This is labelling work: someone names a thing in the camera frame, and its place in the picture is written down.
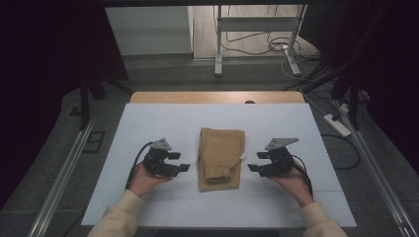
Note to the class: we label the dark curtain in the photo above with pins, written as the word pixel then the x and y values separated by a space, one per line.
pixel 392 65
pixel 39 82

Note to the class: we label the white plug adapter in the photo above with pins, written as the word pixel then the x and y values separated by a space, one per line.
pixel 344 108

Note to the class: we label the aluminium floor rail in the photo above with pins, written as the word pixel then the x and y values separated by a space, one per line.
pixel 378 177
pixel 62 177

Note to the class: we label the person's right hand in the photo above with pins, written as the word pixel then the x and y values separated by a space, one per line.
pixel 293 186

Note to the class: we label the black metal stand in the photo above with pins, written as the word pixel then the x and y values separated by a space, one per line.
pixel 85 98
pixel 353 98

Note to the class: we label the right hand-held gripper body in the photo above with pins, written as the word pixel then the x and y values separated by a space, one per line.
pixel 280 161

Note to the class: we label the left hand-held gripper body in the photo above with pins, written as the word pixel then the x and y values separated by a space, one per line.
pixel 158 163

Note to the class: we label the person's left hand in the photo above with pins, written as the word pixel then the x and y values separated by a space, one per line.
pixel 146 181

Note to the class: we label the white power strip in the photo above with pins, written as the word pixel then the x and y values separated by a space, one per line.
pixel 336 125

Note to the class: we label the white table mat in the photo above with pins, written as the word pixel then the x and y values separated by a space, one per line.
pixel 145 125

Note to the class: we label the tan embroidered pants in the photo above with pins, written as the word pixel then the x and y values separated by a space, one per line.
pixel 220 154

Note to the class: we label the white metal stand frame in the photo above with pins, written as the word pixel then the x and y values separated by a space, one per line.
pixel 253 23

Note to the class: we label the black floor socket plate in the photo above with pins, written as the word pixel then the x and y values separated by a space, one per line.
pixel 94 141

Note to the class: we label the black table grommet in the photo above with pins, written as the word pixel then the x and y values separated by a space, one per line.
pixel 249 102

